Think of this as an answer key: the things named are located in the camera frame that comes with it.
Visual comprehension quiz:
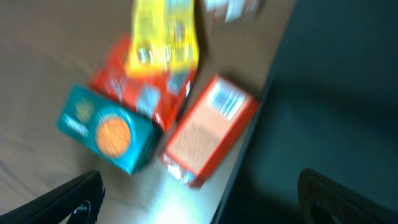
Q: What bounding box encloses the orange snack box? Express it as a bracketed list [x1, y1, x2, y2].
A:
[160, 75, 259, 189]

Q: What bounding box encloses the teal cookies box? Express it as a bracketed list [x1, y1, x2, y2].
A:
[57, 85, 161, 175]

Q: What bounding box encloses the brown snack box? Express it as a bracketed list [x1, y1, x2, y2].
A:
[204, 0, 266, 23]

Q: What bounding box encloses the black open gift box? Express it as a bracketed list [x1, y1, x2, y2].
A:
[213, 0, 397, 223]

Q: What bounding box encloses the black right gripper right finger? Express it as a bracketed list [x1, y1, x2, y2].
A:
[297, 169, 397, 224]

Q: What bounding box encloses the yellow candy bag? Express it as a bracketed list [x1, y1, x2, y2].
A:
[125, 0, 199, 76]

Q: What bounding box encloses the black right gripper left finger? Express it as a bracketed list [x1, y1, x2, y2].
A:
[1, 170, 105, 224]

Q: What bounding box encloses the red candy bag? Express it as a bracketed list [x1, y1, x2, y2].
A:
[90, 34, 196, 131]

